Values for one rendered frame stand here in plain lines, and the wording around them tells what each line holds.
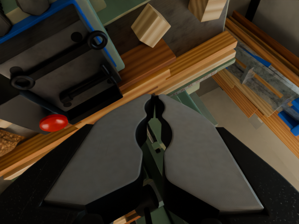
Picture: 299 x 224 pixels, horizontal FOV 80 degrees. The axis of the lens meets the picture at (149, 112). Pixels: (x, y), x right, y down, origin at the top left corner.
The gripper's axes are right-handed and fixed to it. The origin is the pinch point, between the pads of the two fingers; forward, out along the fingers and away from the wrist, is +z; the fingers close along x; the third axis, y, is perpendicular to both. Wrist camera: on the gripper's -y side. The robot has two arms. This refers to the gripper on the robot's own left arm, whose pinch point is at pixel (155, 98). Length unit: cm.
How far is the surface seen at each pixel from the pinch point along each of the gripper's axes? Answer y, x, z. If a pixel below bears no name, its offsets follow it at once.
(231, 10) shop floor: 1, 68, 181
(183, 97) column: 20.6, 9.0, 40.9
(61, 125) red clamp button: 7.1, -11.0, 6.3
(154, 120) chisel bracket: 12.3, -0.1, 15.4
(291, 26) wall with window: 11, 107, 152
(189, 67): 6.8, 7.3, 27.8
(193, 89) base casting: 28, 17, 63
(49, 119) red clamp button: 5.7, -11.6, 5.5
